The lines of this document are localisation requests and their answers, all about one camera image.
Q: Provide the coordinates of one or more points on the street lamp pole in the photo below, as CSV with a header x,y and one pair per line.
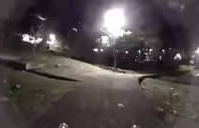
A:
x,y
115,50

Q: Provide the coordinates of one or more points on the dark paved path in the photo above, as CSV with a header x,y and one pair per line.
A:
x,y
100,100

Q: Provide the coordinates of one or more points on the row of trees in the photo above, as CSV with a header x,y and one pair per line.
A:
x,y
143,46

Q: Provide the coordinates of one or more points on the robot's own part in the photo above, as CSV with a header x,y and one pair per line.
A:
x,y
135,126
63,125

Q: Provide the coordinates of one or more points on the grass area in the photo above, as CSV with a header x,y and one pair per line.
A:
x,y
27,90
180,96

